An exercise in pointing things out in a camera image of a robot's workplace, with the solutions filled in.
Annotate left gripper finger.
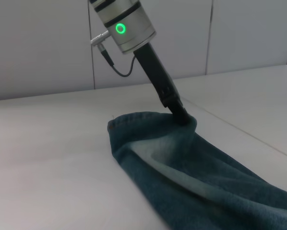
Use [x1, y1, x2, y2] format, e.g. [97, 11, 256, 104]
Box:
[166, 95, 190, 125]

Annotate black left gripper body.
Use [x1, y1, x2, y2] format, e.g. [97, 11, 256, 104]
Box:
[133, 44, 180, 104]

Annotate blue denim shorts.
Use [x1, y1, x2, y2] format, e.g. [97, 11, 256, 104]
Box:
[107, 111, 287, 230]

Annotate black cable with metal plug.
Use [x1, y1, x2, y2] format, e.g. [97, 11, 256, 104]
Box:
[90, 30, 137, 78]

